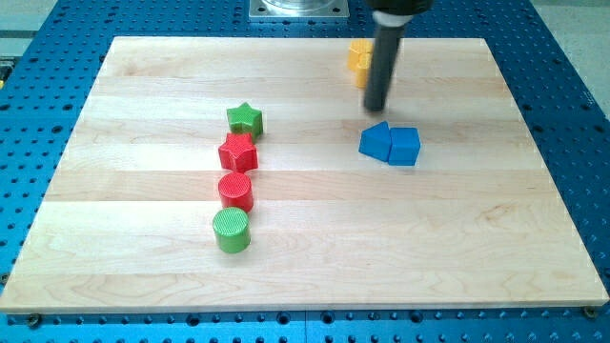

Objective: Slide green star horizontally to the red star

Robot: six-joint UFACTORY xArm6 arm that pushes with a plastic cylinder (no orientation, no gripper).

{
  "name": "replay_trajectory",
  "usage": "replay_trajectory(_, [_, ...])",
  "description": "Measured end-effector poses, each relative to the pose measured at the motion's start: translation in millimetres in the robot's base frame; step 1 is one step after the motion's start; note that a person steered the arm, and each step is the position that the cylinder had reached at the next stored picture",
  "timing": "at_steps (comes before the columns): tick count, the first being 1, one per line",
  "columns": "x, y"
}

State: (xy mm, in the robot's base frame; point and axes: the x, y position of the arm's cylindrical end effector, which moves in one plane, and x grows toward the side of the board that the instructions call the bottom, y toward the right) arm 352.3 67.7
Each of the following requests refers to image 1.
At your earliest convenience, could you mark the green star block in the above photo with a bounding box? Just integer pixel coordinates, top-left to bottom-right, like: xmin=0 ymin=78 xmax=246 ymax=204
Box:
xmin=226 ymin=102 xmax=263 ymax=142

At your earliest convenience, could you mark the blue triangle block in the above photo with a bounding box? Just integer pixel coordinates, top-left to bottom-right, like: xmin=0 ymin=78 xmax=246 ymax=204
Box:
xmin=358 ymin=121 xmax=392 ymax=162

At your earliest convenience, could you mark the green cylinder block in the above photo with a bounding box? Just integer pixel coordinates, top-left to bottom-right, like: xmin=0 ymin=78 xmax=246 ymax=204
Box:
xmin=213 ymin=207 xmax=251 ymax=253

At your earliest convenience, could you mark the wooden board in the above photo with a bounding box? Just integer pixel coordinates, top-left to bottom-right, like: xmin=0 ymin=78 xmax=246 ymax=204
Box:
xmin=1 ymin=36 xmax=608 ymax=313

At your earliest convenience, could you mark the blue perforated table plate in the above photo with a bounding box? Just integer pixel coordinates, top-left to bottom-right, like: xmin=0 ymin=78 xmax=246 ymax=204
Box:
xmin=1 ymin=1 xmax=609 ymax=342

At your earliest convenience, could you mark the red cylinder block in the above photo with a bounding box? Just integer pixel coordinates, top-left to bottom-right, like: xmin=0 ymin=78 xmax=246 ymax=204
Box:
xmin=218 ymin=171 xmax=254 ymax=212

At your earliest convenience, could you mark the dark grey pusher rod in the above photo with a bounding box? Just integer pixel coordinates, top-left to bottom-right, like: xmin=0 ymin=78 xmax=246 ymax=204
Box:
xmin=363 ymin=24 xmax=405 ymax=112

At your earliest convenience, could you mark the red star block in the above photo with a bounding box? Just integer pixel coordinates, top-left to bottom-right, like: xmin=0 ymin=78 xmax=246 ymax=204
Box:
xmin=218 ymin=132 xmax=258 ymax=172

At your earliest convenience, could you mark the yellow heart block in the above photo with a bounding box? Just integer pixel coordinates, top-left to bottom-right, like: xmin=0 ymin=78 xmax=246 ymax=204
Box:
xmin=347 ymin=38 xmax=374 ymax=89

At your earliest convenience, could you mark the blue cube block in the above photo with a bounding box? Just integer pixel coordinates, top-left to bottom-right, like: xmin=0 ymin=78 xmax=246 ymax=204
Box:
xmin=388 ymin=128 xmax=420 ymax=166

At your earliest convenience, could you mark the black robot arm end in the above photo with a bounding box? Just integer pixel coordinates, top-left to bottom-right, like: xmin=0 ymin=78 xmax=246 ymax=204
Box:
xmin=366 ymin=0 xmax=434 ymax=28

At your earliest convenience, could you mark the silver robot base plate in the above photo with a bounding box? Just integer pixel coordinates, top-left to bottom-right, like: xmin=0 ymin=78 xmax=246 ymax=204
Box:
xmin=248 ymin=0 xmax=350 ymax=19

